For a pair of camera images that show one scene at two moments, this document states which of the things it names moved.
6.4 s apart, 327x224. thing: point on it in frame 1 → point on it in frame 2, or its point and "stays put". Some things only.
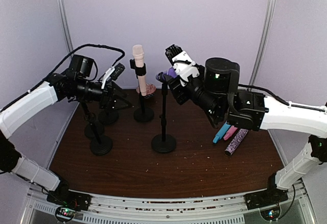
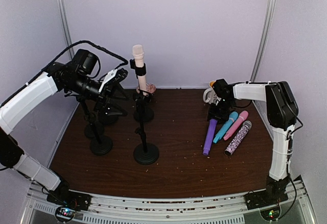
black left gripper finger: [117, 90] stays put
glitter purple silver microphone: [236, 142] stays put
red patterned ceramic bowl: [150, 90] stays put
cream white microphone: [138, 52] stays put
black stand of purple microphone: [163, 144] → [144, 153]
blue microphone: [221, 132] stays put
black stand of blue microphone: [102, 144] stays put
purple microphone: [170, 72] → [209, 138]
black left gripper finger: [118, 105] → [111, 113]
